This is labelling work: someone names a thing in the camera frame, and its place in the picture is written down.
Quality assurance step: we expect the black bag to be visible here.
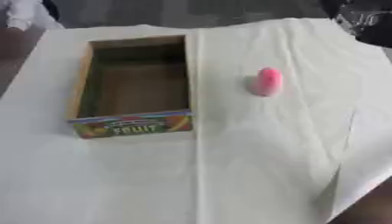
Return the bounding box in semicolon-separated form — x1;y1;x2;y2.
319;0;392;48

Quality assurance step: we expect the pink oval toy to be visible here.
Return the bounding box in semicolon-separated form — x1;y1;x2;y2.
248;66;285;98

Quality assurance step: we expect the tan cardboard box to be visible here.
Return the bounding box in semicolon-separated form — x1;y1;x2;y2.
66;34;195;140

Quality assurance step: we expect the person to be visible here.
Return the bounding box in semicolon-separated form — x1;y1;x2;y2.
0;0;67;32

